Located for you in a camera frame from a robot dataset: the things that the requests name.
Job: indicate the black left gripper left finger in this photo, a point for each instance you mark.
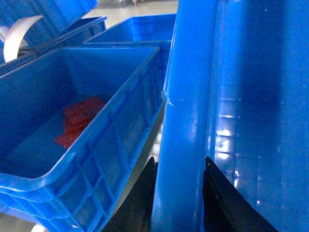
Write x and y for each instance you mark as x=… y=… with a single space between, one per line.
x=134 y=215

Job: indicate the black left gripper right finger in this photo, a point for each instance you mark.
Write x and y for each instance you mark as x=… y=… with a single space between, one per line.
x=225 y=209

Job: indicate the large blue plastic crate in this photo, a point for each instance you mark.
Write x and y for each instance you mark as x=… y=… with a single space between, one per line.
x=237 y=91

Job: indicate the blue crate with red item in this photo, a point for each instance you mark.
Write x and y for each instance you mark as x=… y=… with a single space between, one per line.
x=75 y=189

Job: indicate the red mesh bag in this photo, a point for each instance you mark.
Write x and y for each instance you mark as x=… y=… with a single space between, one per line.
x=77 y=117

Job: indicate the blue crate behind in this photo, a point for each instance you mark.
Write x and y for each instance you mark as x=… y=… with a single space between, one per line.
x=145 y=30

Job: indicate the tilted blue crate top left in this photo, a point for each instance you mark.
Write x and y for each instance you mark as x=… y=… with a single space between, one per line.
x=58 y=17

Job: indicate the white tape strip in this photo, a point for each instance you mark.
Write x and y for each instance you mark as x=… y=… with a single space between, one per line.
x=13 y=37

